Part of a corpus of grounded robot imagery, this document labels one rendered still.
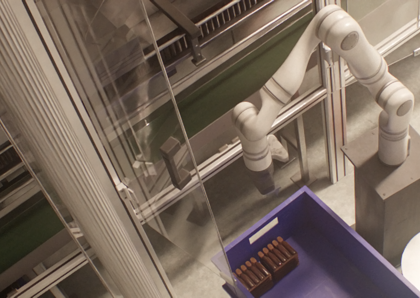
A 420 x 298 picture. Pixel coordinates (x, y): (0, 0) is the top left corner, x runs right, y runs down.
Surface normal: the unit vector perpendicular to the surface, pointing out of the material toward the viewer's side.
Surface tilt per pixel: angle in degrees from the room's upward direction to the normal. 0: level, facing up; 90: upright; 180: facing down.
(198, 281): 0
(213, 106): 2
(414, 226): 90
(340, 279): 0
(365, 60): 92
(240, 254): 90
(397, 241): 90
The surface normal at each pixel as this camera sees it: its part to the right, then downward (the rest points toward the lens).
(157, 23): -0.18, -0.58
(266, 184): 0.36, 0.43
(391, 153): -0.25, 0.80
